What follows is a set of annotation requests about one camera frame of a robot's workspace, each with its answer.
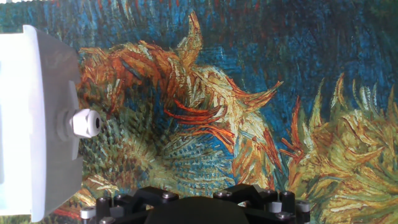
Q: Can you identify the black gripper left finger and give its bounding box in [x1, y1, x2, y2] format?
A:
[80, 185, 180, 224]

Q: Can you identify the white box device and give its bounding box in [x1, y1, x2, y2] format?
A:
[0, 24, 103, 223]

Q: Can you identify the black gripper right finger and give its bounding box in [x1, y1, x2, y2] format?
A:
[213, 183, 312, 224]

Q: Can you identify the sunflower painting print cloth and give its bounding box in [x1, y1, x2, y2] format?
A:
[0, 0, 398, 224]

